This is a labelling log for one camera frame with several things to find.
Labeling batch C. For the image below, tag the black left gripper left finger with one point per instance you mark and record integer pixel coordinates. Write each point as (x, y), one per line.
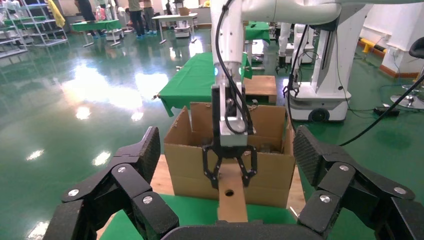
(126, 185)

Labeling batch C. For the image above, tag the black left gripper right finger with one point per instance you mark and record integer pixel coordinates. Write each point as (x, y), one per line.
(344, 188)

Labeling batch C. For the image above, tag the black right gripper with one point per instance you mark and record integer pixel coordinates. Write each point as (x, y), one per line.
(215, 116)

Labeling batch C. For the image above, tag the small cardboard box with hole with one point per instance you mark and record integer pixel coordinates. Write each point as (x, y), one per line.
(232, 205)

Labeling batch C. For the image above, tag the large open cardboard carton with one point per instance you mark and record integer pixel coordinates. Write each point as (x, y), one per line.
(185, 165)

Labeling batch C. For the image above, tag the brown cardboard box on floor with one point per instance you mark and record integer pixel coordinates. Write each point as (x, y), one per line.
(261, 87)

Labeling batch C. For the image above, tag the large green table cloth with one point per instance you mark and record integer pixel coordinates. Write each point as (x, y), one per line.
(195, 212)

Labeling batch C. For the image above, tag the black power strip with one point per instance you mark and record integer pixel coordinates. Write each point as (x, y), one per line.
(386, 111)

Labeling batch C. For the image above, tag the green cloth on side table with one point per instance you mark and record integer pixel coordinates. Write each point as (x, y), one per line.
(192, 79)

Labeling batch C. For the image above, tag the white robot torso with base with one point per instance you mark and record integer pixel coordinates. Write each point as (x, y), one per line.
(334, 66)

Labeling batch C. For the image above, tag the yellow floor barrier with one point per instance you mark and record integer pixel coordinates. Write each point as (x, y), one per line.
(371, 46)

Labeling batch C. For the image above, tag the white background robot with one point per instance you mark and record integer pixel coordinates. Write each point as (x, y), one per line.
(303, 43)

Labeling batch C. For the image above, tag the black bar stool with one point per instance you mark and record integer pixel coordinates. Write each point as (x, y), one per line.
(418, 48)

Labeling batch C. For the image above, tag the long green clothed table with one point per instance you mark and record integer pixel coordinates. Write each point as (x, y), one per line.
(96, 26)

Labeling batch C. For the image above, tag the person in grey trousers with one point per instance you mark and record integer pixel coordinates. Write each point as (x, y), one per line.
(149, 18)

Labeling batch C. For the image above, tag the person in green shirt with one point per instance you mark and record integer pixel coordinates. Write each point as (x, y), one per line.
(136, 16)

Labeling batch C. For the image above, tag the white work table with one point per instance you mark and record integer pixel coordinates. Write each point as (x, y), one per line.
(175, 16)

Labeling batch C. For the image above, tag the person in dark clothes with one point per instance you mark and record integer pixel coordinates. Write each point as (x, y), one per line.
(86, 13)

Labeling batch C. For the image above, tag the white metal shelf rack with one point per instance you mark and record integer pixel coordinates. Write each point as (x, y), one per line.
(36, 30)

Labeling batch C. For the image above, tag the yellow hanging garment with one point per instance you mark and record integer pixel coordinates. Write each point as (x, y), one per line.
(56, 13)

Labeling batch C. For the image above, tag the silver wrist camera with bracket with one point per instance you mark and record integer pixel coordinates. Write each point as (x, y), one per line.
(233, 137)

